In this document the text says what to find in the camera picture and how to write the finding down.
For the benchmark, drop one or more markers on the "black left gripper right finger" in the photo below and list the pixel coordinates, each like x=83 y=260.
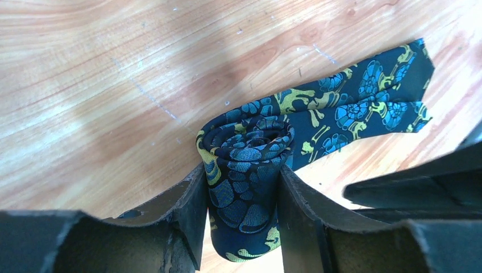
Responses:
x=319 y=235

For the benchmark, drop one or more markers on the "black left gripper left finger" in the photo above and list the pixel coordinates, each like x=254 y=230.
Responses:
x=164 y=234

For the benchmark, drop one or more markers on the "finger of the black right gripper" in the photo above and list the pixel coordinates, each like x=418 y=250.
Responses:
x=451 y=181
x=394 y=215

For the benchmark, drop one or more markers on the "blue patterned necktie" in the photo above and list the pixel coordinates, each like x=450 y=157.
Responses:
x=243 y=150

